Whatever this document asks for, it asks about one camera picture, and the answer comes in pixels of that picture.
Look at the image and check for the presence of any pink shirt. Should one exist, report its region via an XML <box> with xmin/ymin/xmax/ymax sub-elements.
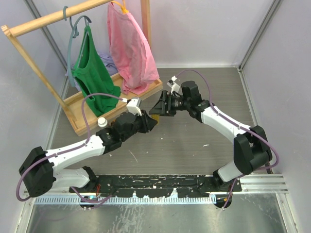
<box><xmin>107</xmin><ymin>2</ymin><xmax>159</xmax><ymax>95</ymax></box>

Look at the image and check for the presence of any grey-blue clothes hanger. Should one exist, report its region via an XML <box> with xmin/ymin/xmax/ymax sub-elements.
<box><xmin>67</xmin><ymin>15</ymin><xmax>92</xmax><ymax>87</ymax></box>

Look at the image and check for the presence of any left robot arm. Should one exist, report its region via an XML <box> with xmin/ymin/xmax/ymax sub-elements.
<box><xmin>19</xmin><ymin>110</ymin><xmax>157</xmax><ymax>198</ymax></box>

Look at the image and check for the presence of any aluminium frame rail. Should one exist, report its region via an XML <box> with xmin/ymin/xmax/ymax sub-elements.
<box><xmin>24</xmin><ymin>173</ymin><xmax>289</xmax><ymax>195</ymax></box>

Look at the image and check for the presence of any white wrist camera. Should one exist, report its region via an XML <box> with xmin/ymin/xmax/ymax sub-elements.
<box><xmin>167</xmin><ymin>76</ymin><xmax>180</xmax><ymax>93</ymax></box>
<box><xmin>122</xmin><ymin>97</ymin><xmax>142</xmax><ymax>116</ymax></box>

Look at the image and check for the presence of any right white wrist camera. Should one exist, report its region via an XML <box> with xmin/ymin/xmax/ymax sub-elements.
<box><xmin>167</xmin><ymin>76</ymin><xmax>180</xmax><ymax>93</ymax></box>

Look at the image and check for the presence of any yellow two-compartment pill box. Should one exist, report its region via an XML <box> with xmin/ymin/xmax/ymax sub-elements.
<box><xmin>151</xmin><ymin>115</ymin><xmax>160</xmax><ymax>121</ymax></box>

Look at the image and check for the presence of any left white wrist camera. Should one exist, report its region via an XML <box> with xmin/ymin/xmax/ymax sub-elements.
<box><xmin>122</xmin><ymin>97</ymin><xmax>142</xmax><ymax>116</ymax></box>

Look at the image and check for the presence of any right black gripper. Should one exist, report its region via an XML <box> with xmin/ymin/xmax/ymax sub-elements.
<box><xmin>149</xmin><ymin>90</ymin><xmax>190</xmax><ymax>117</ymax></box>

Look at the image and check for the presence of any white-capped dark pill bottle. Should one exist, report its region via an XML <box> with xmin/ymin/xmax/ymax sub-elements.
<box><xmin>97</xmin><ymin>117</ymin><xmax>108</xmax><ymax>128</ymax></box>

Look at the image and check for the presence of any white slotted cable duct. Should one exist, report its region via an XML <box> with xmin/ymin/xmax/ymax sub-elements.
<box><xmin>35</xmin><ymin>195</ymin><xmax>216</xmax><ymax>205</ymax></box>

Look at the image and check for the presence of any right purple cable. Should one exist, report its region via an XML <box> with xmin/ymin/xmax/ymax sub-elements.
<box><xmin>173</xmin><ymin>69</ymin><xmax>280</xmax><ymax>209</ymax></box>

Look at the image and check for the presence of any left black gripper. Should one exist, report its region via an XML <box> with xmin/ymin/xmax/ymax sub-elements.
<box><xmin>121</xmin><ymin>109</ymin><xmax>156</xmax><ymax>142</ymax></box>

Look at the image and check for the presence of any wooden clothes rack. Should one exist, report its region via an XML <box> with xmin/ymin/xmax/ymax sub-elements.
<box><xmin>0</xmin><ymin>0</ymin><xmax>163</xmax><ymax>137</ymax></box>

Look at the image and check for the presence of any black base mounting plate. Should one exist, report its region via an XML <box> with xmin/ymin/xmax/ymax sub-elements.
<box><xmin>76</xmin><ymin>175</ymin><xmax>232</xmax><ymax>198</ymax></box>

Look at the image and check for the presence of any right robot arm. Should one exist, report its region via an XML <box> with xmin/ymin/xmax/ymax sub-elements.
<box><xmin>149</xmin><ymin>81</ymin><xmax>272</xmax><ymax>191</ymax></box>

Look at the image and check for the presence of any green tank top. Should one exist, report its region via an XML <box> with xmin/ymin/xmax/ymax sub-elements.
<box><xmin>72</xmin><ymin>26</ymin><xmax>121</xmax><ymax>117</ymax></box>

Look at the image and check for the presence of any orange clothes hanger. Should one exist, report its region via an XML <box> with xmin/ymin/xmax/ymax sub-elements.
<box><xmin>112</xmin><ymin>0</ymin><xmax>129</xmax><ymax>14</ymax></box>

